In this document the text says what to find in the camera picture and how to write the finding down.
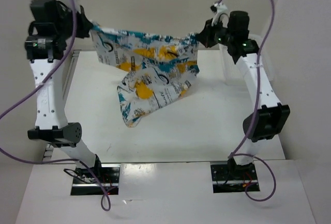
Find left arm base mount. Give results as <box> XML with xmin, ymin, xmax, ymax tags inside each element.
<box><xmin>64</xmin><ymin>163</ymin><xmax>121</xmax><ymax>196</ymax></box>

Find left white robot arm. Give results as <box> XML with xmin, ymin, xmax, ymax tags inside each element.
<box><xmin>25</xmin><ymin>0</ymin><xmax>103</xmax><ymax>183</ymax></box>

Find white teal yellow patterned shorts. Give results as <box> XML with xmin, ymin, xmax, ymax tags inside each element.
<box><xmin>90</xmin><ymin>26</ymin><xmax>200</xmax><ymax>127</ymax></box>

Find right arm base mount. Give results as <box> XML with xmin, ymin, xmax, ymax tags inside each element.
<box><xmin>210</xmin><ymin>163</ymin><xmax>260</xmax><ymax>193</ymax></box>

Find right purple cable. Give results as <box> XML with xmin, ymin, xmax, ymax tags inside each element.
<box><xmin>212</xmin><ymin>0</ymin><xmax>277</xmax><ymax>203</ymax></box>

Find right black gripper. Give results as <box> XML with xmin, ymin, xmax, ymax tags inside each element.
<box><xmin>196</xmin><ymin>16</ymin><xmax>235</xmax><ymax>48</ymax></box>

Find white plastic basket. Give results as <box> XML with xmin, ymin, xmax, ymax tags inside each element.
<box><xmin>219</xmin><ymin>34</ymin><xmax>276</xmax><ymax>86</ymax></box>

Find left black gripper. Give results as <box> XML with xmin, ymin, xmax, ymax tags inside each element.
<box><xmin>55</xmin><ymin>3</ymin><xmax>93</xmax><ymax>40</ymax></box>

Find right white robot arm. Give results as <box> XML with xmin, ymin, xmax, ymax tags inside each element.
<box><xmin>197</xmin><ymin>11</ymin><xmax>290</xmax><ymax>179</ymax></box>

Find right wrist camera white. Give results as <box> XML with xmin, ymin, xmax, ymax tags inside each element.
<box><xmin>210</xmin><ymin>2</ymin><xmax>228</xmax><ymax>26</ymax></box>

